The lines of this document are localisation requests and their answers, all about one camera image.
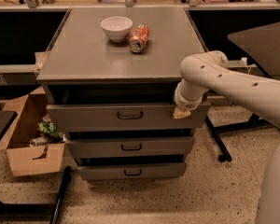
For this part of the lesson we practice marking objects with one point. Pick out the grey bottom drawer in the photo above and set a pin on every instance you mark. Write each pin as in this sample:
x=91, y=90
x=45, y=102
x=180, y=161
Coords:
x=156, y=170

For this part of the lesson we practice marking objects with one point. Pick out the open cardboard box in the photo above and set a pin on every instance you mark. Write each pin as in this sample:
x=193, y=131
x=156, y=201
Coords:
x=24, y=159

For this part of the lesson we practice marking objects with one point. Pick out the black side table right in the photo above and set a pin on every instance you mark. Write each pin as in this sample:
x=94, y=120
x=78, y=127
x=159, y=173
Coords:
x=263, y=45

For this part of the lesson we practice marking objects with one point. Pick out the green snack bag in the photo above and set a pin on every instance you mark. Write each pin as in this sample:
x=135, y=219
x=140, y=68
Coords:
x=48, y=129

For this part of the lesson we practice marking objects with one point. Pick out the orange soda can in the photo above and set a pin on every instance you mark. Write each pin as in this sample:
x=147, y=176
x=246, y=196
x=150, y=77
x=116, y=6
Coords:
x=139, y=38

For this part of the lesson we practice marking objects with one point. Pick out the grey top drawer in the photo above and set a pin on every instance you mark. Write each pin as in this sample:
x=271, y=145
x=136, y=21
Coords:
x=122, y=117

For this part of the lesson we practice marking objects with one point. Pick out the grey drawer cabinet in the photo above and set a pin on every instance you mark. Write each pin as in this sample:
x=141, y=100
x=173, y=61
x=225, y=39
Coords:
x=85, y=68

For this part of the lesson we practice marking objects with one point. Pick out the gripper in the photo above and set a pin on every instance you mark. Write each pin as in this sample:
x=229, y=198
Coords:
x=186, y=104

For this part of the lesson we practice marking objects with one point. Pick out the grey middle drawer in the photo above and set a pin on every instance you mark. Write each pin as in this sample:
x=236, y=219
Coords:
x=129, y=147

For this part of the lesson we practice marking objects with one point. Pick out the crushed silver can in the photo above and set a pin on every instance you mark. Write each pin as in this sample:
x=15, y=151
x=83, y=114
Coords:
x=40, y=141

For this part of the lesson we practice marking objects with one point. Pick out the white ceramic bowl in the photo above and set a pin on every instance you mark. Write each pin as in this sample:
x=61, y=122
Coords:
x=117, y=28

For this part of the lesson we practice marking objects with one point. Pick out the grey drawer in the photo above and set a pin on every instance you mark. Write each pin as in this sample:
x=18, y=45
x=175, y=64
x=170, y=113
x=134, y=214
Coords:
x=156, y=170
x=122, y=117
x=129, y=147

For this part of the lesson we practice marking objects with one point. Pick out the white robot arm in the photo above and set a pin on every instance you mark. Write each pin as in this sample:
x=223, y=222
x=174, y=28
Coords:
x=260, y=95

